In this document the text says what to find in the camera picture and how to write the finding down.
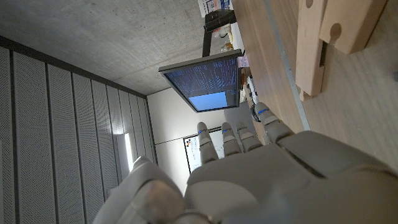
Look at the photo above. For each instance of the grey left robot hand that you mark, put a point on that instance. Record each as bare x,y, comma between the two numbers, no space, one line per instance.
264,180

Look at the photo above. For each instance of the long wooden toy track piece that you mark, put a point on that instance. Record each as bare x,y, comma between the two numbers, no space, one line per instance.
308,46

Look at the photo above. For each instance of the short wooden toy track piece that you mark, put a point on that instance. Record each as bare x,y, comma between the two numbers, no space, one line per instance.
351,25

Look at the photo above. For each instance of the whiteboard with writing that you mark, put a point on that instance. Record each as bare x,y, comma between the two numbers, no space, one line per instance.
194,149

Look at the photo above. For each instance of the white game controller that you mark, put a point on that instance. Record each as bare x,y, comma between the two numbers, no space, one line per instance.
252,90

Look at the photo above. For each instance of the black computer monitor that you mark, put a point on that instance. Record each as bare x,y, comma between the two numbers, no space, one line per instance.
205,81

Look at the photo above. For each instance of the long ceiling light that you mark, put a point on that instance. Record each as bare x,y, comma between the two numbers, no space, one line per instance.
128,152

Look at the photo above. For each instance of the white wipes canister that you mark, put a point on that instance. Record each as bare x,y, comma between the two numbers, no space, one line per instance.
214,5

